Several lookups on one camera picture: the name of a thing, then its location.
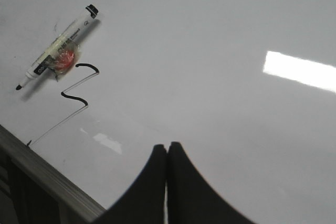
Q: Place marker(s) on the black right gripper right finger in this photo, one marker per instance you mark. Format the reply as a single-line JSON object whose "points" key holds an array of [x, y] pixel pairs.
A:
{"points": [[190, 199]]}

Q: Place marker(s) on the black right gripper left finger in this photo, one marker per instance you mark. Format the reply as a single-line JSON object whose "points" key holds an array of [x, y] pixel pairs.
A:
{"points": [[143, 201]]}

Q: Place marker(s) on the red magnet taped to marker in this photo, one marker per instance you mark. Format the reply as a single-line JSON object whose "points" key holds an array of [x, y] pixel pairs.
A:
{"points": [[65, 61]]}

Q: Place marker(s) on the white black whiteboard marker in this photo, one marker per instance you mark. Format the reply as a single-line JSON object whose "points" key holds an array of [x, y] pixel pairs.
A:
{"points": [[69, 36]]}

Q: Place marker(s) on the white whiteboard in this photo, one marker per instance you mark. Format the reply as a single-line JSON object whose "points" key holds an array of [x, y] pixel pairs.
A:
{"points": [[246, 86]]}

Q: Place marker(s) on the grey aluminium whiteboard frame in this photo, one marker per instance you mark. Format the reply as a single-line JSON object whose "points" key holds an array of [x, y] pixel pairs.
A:
{"points": [[49, 179]]}

